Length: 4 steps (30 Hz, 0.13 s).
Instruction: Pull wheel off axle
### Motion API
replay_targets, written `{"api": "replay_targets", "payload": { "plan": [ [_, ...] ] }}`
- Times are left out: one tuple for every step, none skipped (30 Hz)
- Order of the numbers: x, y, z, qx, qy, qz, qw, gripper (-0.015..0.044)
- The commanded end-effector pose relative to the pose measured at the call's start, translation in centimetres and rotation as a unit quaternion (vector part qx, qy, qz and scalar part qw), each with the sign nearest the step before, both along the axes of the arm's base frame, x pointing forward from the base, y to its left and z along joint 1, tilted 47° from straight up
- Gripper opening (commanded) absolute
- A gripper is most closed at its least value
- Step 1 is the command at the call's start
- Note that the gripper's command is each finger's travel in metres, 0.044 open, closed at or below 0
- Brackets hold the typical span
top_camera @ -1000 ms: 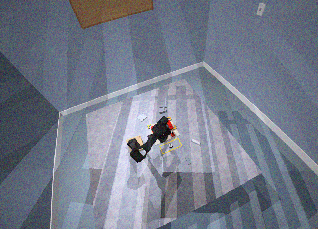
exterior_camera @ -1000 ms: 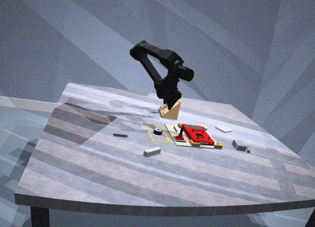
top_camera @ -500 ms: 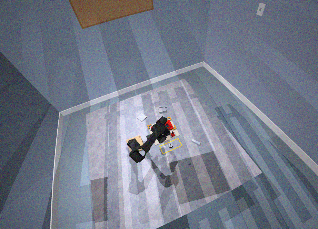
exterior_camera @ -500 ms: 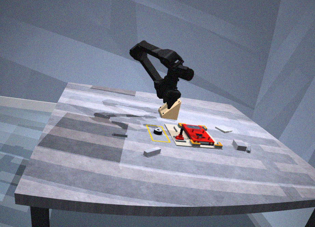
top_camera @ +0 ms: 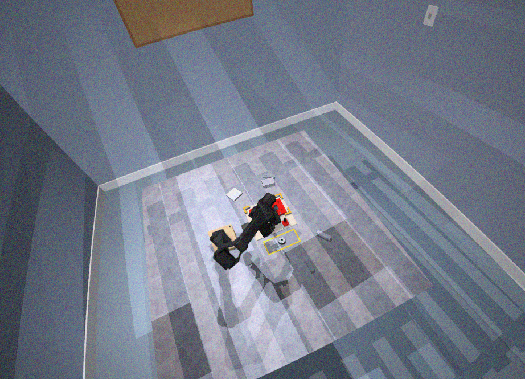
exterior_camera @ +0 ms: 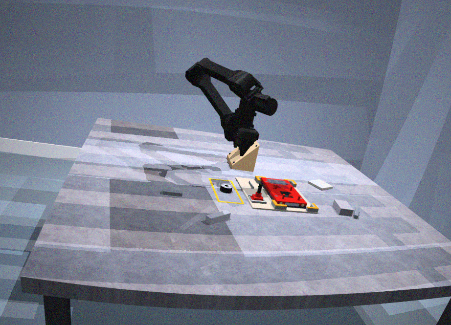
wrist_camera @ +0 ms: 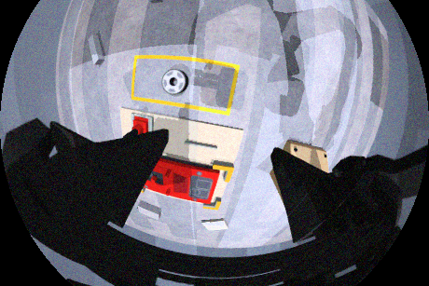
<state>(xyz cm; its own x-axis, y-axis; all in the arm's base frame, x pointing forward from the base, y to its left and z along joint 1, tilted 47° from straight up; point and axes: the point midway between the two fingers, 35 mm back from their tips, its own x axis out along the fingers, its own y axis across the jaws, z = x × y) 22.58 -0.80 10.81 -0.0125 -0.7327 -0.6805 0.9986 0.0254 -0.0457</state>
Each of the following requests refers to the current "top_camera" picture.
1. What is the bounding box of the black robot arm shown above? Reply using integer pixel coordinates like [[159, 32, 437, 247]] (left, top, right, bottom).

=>
[[209, 193, 276, 270]]

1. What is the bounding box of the white flat rectangular slab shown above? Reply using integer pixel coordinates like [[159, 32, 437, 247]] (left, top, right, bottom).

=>
[[226, 188, 242, 201]]

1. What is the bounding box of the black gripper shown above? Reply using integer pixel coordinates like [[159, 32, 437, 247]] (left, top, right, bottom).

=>
[[241, 211, 281, 231]]

